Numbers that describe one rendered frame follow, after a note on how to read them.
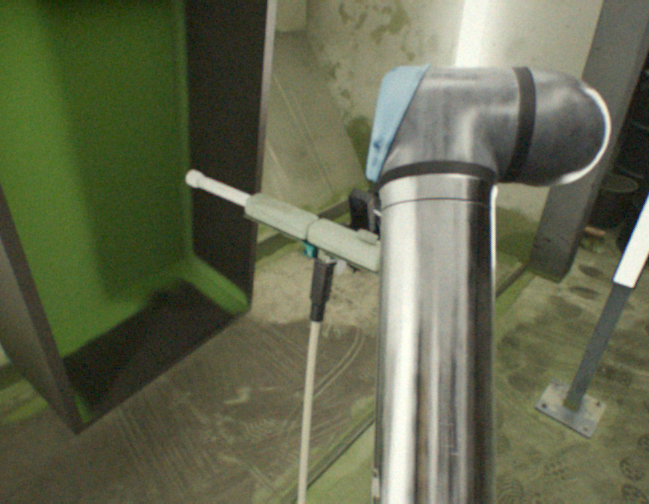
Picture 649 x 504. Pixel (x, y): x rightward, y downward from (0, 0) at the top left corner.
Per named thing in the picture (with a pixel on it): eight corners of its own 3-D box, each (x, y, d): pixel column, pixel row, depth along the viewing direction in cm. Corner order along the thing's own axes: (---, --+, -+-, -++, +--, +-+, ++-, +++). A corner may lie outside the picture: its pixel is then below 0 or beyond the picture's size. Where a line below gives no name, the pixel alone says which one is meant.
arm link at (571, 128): (679, 51, 39) (475, 145, 106) (532, 49, 40) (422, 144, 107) (663, 185, 41) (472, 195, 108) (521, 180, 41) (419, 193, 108)
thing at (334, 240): (373, 339, 88) (396, 237, 77) (361, 352, 84) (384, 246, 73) (201, 249, 110) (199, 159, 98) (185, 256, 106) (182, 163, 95)
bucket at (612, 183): (614, 236, 283) (630, 195, 268) (566, 221, 300) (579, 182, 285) (627, 219, 302) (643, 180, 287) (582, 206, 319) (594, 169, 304)
